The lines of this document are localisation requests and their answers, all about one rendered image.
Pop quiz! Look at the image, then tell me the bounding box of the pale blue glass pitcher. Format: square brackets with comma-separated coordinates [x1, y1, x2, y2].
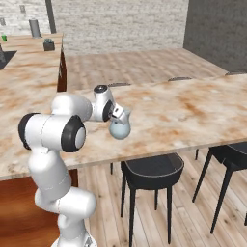
[108, 107, 133, 141]

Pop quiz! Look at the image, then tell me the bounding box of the dark pot with plant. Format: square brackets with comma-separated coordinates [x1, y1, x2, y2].
[42, 38, 56, 52]

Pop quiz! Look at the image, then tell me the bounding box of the dark sink basin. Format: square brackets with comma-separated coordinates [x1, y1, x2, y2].
[0, 42, 17, 70]

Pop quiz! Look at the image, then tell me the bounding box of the dark grey vertical post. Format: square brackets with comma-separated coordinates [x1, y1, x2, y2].
[44, 0, 58, 35]

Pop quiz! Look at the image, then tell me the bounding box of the brown wooden counter cabinet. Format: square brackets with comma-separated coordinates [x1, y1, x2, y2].
[56, 47, 68, 93]

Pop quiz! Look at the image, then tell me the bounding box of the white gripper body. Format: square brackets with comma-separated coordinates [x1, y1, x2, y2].
[112, 110, 130, 126]

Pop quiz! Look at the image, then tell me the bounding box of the brown wooden island cabinet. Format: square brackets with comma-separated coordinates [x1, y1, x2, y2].
[0, 168, 79, 247]

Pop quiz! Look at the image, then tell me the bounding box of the grey cylinder canister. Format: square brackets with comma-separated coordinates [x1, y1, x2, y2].
[28, 18, 42, 39]

